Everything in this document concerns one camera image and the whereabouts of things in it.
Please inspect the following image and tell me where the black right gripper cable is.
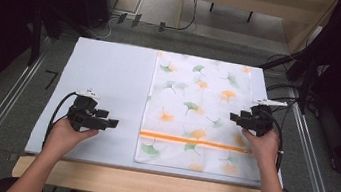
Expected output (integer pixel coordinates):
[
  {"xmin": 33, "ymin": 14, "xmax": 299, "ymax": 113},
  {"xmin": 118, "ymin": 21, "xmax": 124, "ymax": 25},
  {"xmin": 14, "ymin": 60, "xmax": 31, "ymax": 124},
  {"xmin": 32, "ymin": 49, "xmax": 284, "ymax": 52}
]
[{"xmin": 249, "ymin": 107, "xmax": 291, "ymax": 175}]

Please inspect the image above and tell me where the white board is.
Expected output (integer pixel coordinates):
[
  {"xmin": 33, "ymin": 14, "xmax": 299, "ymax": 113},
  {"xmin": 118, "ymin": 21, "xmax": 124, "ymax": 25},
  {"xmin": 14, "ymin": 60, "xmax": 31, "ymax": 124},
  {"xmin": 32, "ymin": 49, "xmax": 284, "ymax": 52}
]
[{"xmin": 23, "ymin": 30, "xmax": 301, "ymax": 192}]

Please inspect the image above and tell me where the leaf print mesh zipper bag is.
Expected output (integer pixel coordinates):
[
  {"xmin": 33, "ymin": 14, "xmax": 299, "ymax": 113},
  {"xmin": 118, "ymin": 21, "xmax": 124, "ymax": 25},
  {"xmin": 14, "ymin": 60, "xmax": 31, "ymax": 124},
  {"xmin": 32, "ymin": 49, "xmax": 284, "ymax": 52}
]
[{"xmin": 133, "ymin": 49, "xmax": 277, "ymax": 183}]

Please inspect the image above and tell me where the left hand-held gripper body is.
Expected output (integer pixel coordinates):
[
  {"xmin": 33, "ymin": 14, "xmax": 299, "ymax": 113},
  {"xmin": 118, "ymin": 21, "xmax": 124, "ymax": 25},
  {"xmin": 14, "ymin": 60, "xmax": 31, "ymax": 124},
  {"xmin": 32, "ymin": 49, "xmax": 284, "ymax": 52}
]
[{"xmin": 64, "ymin": 85, "xmax": 107, "ymax": 136}]

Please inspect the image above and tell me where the white floor cable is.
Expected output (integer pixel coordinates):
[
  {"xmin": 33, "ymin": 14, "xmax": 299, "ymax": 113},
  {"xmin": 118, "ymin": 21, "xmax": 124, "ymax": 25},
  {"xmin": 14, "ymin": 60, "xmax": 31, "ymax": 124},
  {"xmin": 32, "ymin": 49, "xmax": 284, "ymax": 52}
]
[{"xmin": 84, "ymin": 13, "xmax": 118, "ymax": 43}]

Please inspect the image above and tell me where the black metal stand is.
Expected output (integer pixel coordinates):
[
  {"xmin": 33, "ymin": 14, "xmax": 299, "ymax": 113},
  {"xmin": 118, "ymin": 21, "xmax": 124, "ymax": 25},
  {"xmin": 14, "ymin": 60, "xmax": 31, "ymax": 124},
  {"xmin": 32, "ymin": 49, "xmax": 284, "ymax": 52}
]
[{"xmin": 252, "ymin": 46, "xmax": 322, "ymax": 116}]

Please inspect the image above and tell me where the person's right hand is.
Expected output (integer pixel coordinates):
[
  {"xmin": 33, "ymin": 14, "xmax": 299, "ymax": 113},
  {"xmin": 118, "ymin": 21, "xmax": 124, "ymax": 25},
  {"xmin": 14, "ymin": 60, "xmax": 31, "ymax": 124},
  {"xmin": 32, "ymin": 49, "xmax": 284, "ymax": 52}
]
[{"xmin": 236, "ymin": 125, "xmax": 283, "ymax": 172}]

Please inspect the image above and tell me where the black hanging cable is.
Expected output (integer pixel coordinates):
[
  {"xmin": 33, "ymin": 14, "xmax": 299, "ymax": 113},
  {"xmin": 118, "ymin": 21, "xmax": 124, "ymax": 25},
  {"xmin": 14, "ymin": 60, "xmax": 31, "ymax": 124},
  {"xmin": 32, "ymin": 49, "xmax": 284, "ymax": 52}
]
[{"xmin": 157, "ymin": 0, "xmax": 204, "ymax": 38}]

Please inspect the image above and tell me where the light wooden table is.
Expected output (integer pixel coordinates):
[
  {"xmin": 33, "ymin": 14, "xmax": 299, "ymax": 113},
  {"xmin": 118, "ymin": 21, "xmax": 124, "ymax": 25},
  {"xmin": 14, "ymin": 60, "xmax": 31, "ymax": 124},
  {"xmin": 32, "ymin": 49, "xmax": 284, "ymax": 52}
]
[{"xmin": 10, "ymin": 151, "xmax": 265, "ymax": 192}]

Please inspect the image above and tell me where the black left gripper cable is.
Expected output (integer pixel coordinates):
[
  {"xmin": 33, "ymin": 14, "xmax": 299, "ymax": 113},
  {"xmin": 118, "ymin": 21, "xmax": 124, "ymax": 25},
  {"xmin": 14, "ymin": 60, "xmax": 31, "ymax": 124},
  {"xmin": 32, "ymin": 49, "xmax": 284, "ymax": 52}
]
[{"xmin": 41, "ymin": 88, "xmax": 78, "ymax": 154}]

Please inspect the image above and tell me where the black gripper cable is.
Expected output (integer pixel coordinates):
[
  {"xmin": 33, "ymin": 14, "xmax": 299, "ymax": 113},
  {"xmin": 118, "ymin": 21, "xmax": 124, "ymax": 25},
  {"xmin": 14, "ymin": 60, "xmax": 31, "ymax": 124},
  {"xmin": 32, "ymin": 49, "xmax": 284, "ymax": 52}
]
[
  {"xmin": 249, "ymin": 107, "xmax": 291, "ymax": 175},
  {"xmin": 41, "ymin": 88, "xmax": 78, "ymax": 154}
]

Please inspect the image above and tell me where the person's left hand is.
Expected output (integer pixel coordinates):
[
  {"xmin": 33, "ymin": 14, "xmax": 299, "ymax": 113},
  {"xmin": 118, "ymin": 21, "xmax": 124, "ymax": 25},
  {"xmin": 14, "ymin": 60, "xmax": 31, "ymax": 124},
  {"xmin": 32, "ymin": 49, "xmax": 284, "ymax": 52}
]
[{"xmin": 41, "ymin": 115, "xmax": 101, "ymax": 167}]

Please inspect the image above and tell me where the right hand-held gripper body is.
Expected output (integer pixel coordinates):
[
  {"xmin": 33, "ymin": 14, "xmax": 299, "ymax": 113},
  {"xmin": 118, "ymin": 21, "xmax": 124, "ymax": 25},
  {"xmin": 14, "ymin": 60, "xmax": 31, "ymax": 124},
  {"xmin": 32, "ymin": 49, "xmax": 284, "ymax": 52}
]
[{"xmin": 242, "ymin": 95, "xmax": 290, "ymax": 141}]

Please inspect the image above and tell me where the bundle of black floor cables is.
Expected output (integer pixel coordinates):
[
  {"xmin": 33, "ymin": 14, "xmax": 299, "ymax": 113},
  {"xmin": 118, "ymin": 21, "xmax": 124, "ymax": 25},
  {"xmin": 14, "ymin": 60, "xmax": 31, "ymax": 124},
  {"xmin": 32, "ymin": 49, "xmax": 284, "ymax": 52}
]
[{"xmin": 257, "ymin": 51, "xmax": 328, "ymax": 131}]

